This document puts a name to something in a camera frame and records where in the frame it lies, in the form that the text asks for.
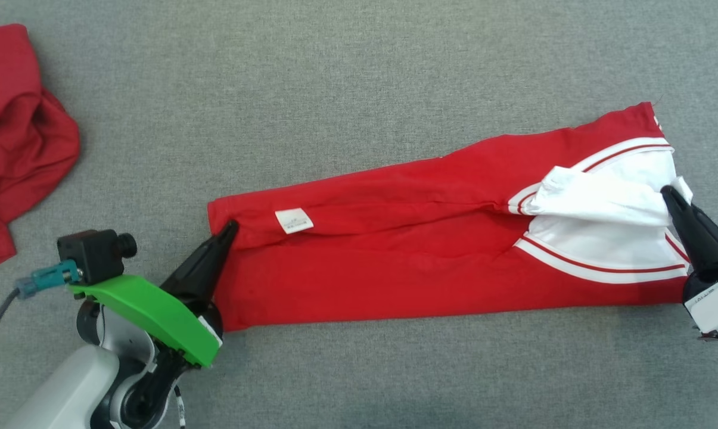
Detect grey fabric sofa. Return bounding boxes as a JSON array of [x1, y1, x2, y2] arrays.
[[0, 0, 718, 429]]

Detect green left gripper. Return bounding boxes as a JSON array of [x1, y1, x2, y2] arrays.
[[69, 220, 240, 369]]

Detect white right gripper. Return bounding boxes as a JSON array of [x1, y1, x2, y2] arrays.
[[661, 187, 718, 335]]

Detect red shorts white side stripe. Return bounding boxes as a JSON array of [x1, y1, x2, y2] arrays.
[[0, 24, 81, 281]]

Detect teal plug left camera cable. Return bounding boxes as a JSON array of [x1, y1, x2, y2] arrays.
[[0, 260, 84, 394]]

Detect red shirt white striped sleeves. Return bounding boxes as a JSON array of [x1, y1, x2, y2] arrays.
[[207, 101, 693, 332]]

